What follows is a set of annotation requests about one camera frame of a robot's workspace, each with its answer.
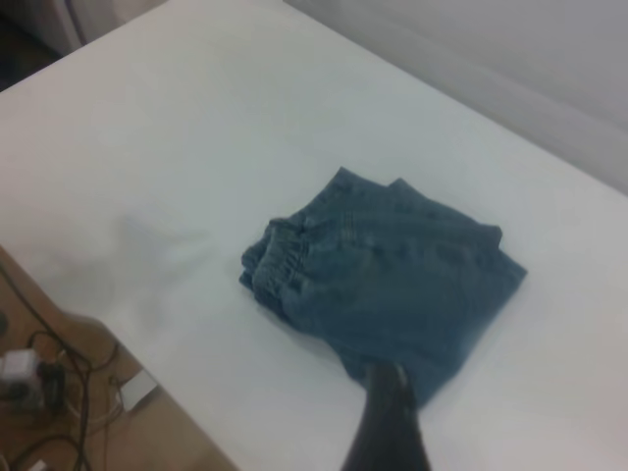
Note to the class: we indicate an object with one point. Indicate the black power plug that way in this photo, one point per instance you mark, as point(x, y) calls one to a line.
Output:
point(53, 382)

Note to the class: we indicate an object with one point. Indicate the blue denim printed shorts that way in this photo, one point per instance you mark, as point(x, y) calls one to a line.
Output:
point(392, 275)

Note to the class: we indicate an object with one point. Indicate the white power adapter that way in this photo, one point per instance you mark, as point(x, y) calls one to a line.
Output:
point(17, 365)

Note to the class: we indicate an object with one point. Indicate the small white box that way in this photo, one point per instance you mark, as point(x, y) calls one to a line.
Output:
point(138, 391)

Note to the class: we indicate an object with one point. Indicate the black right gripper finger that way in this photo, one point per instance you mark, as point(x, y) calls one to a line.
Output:
point(387, 427)

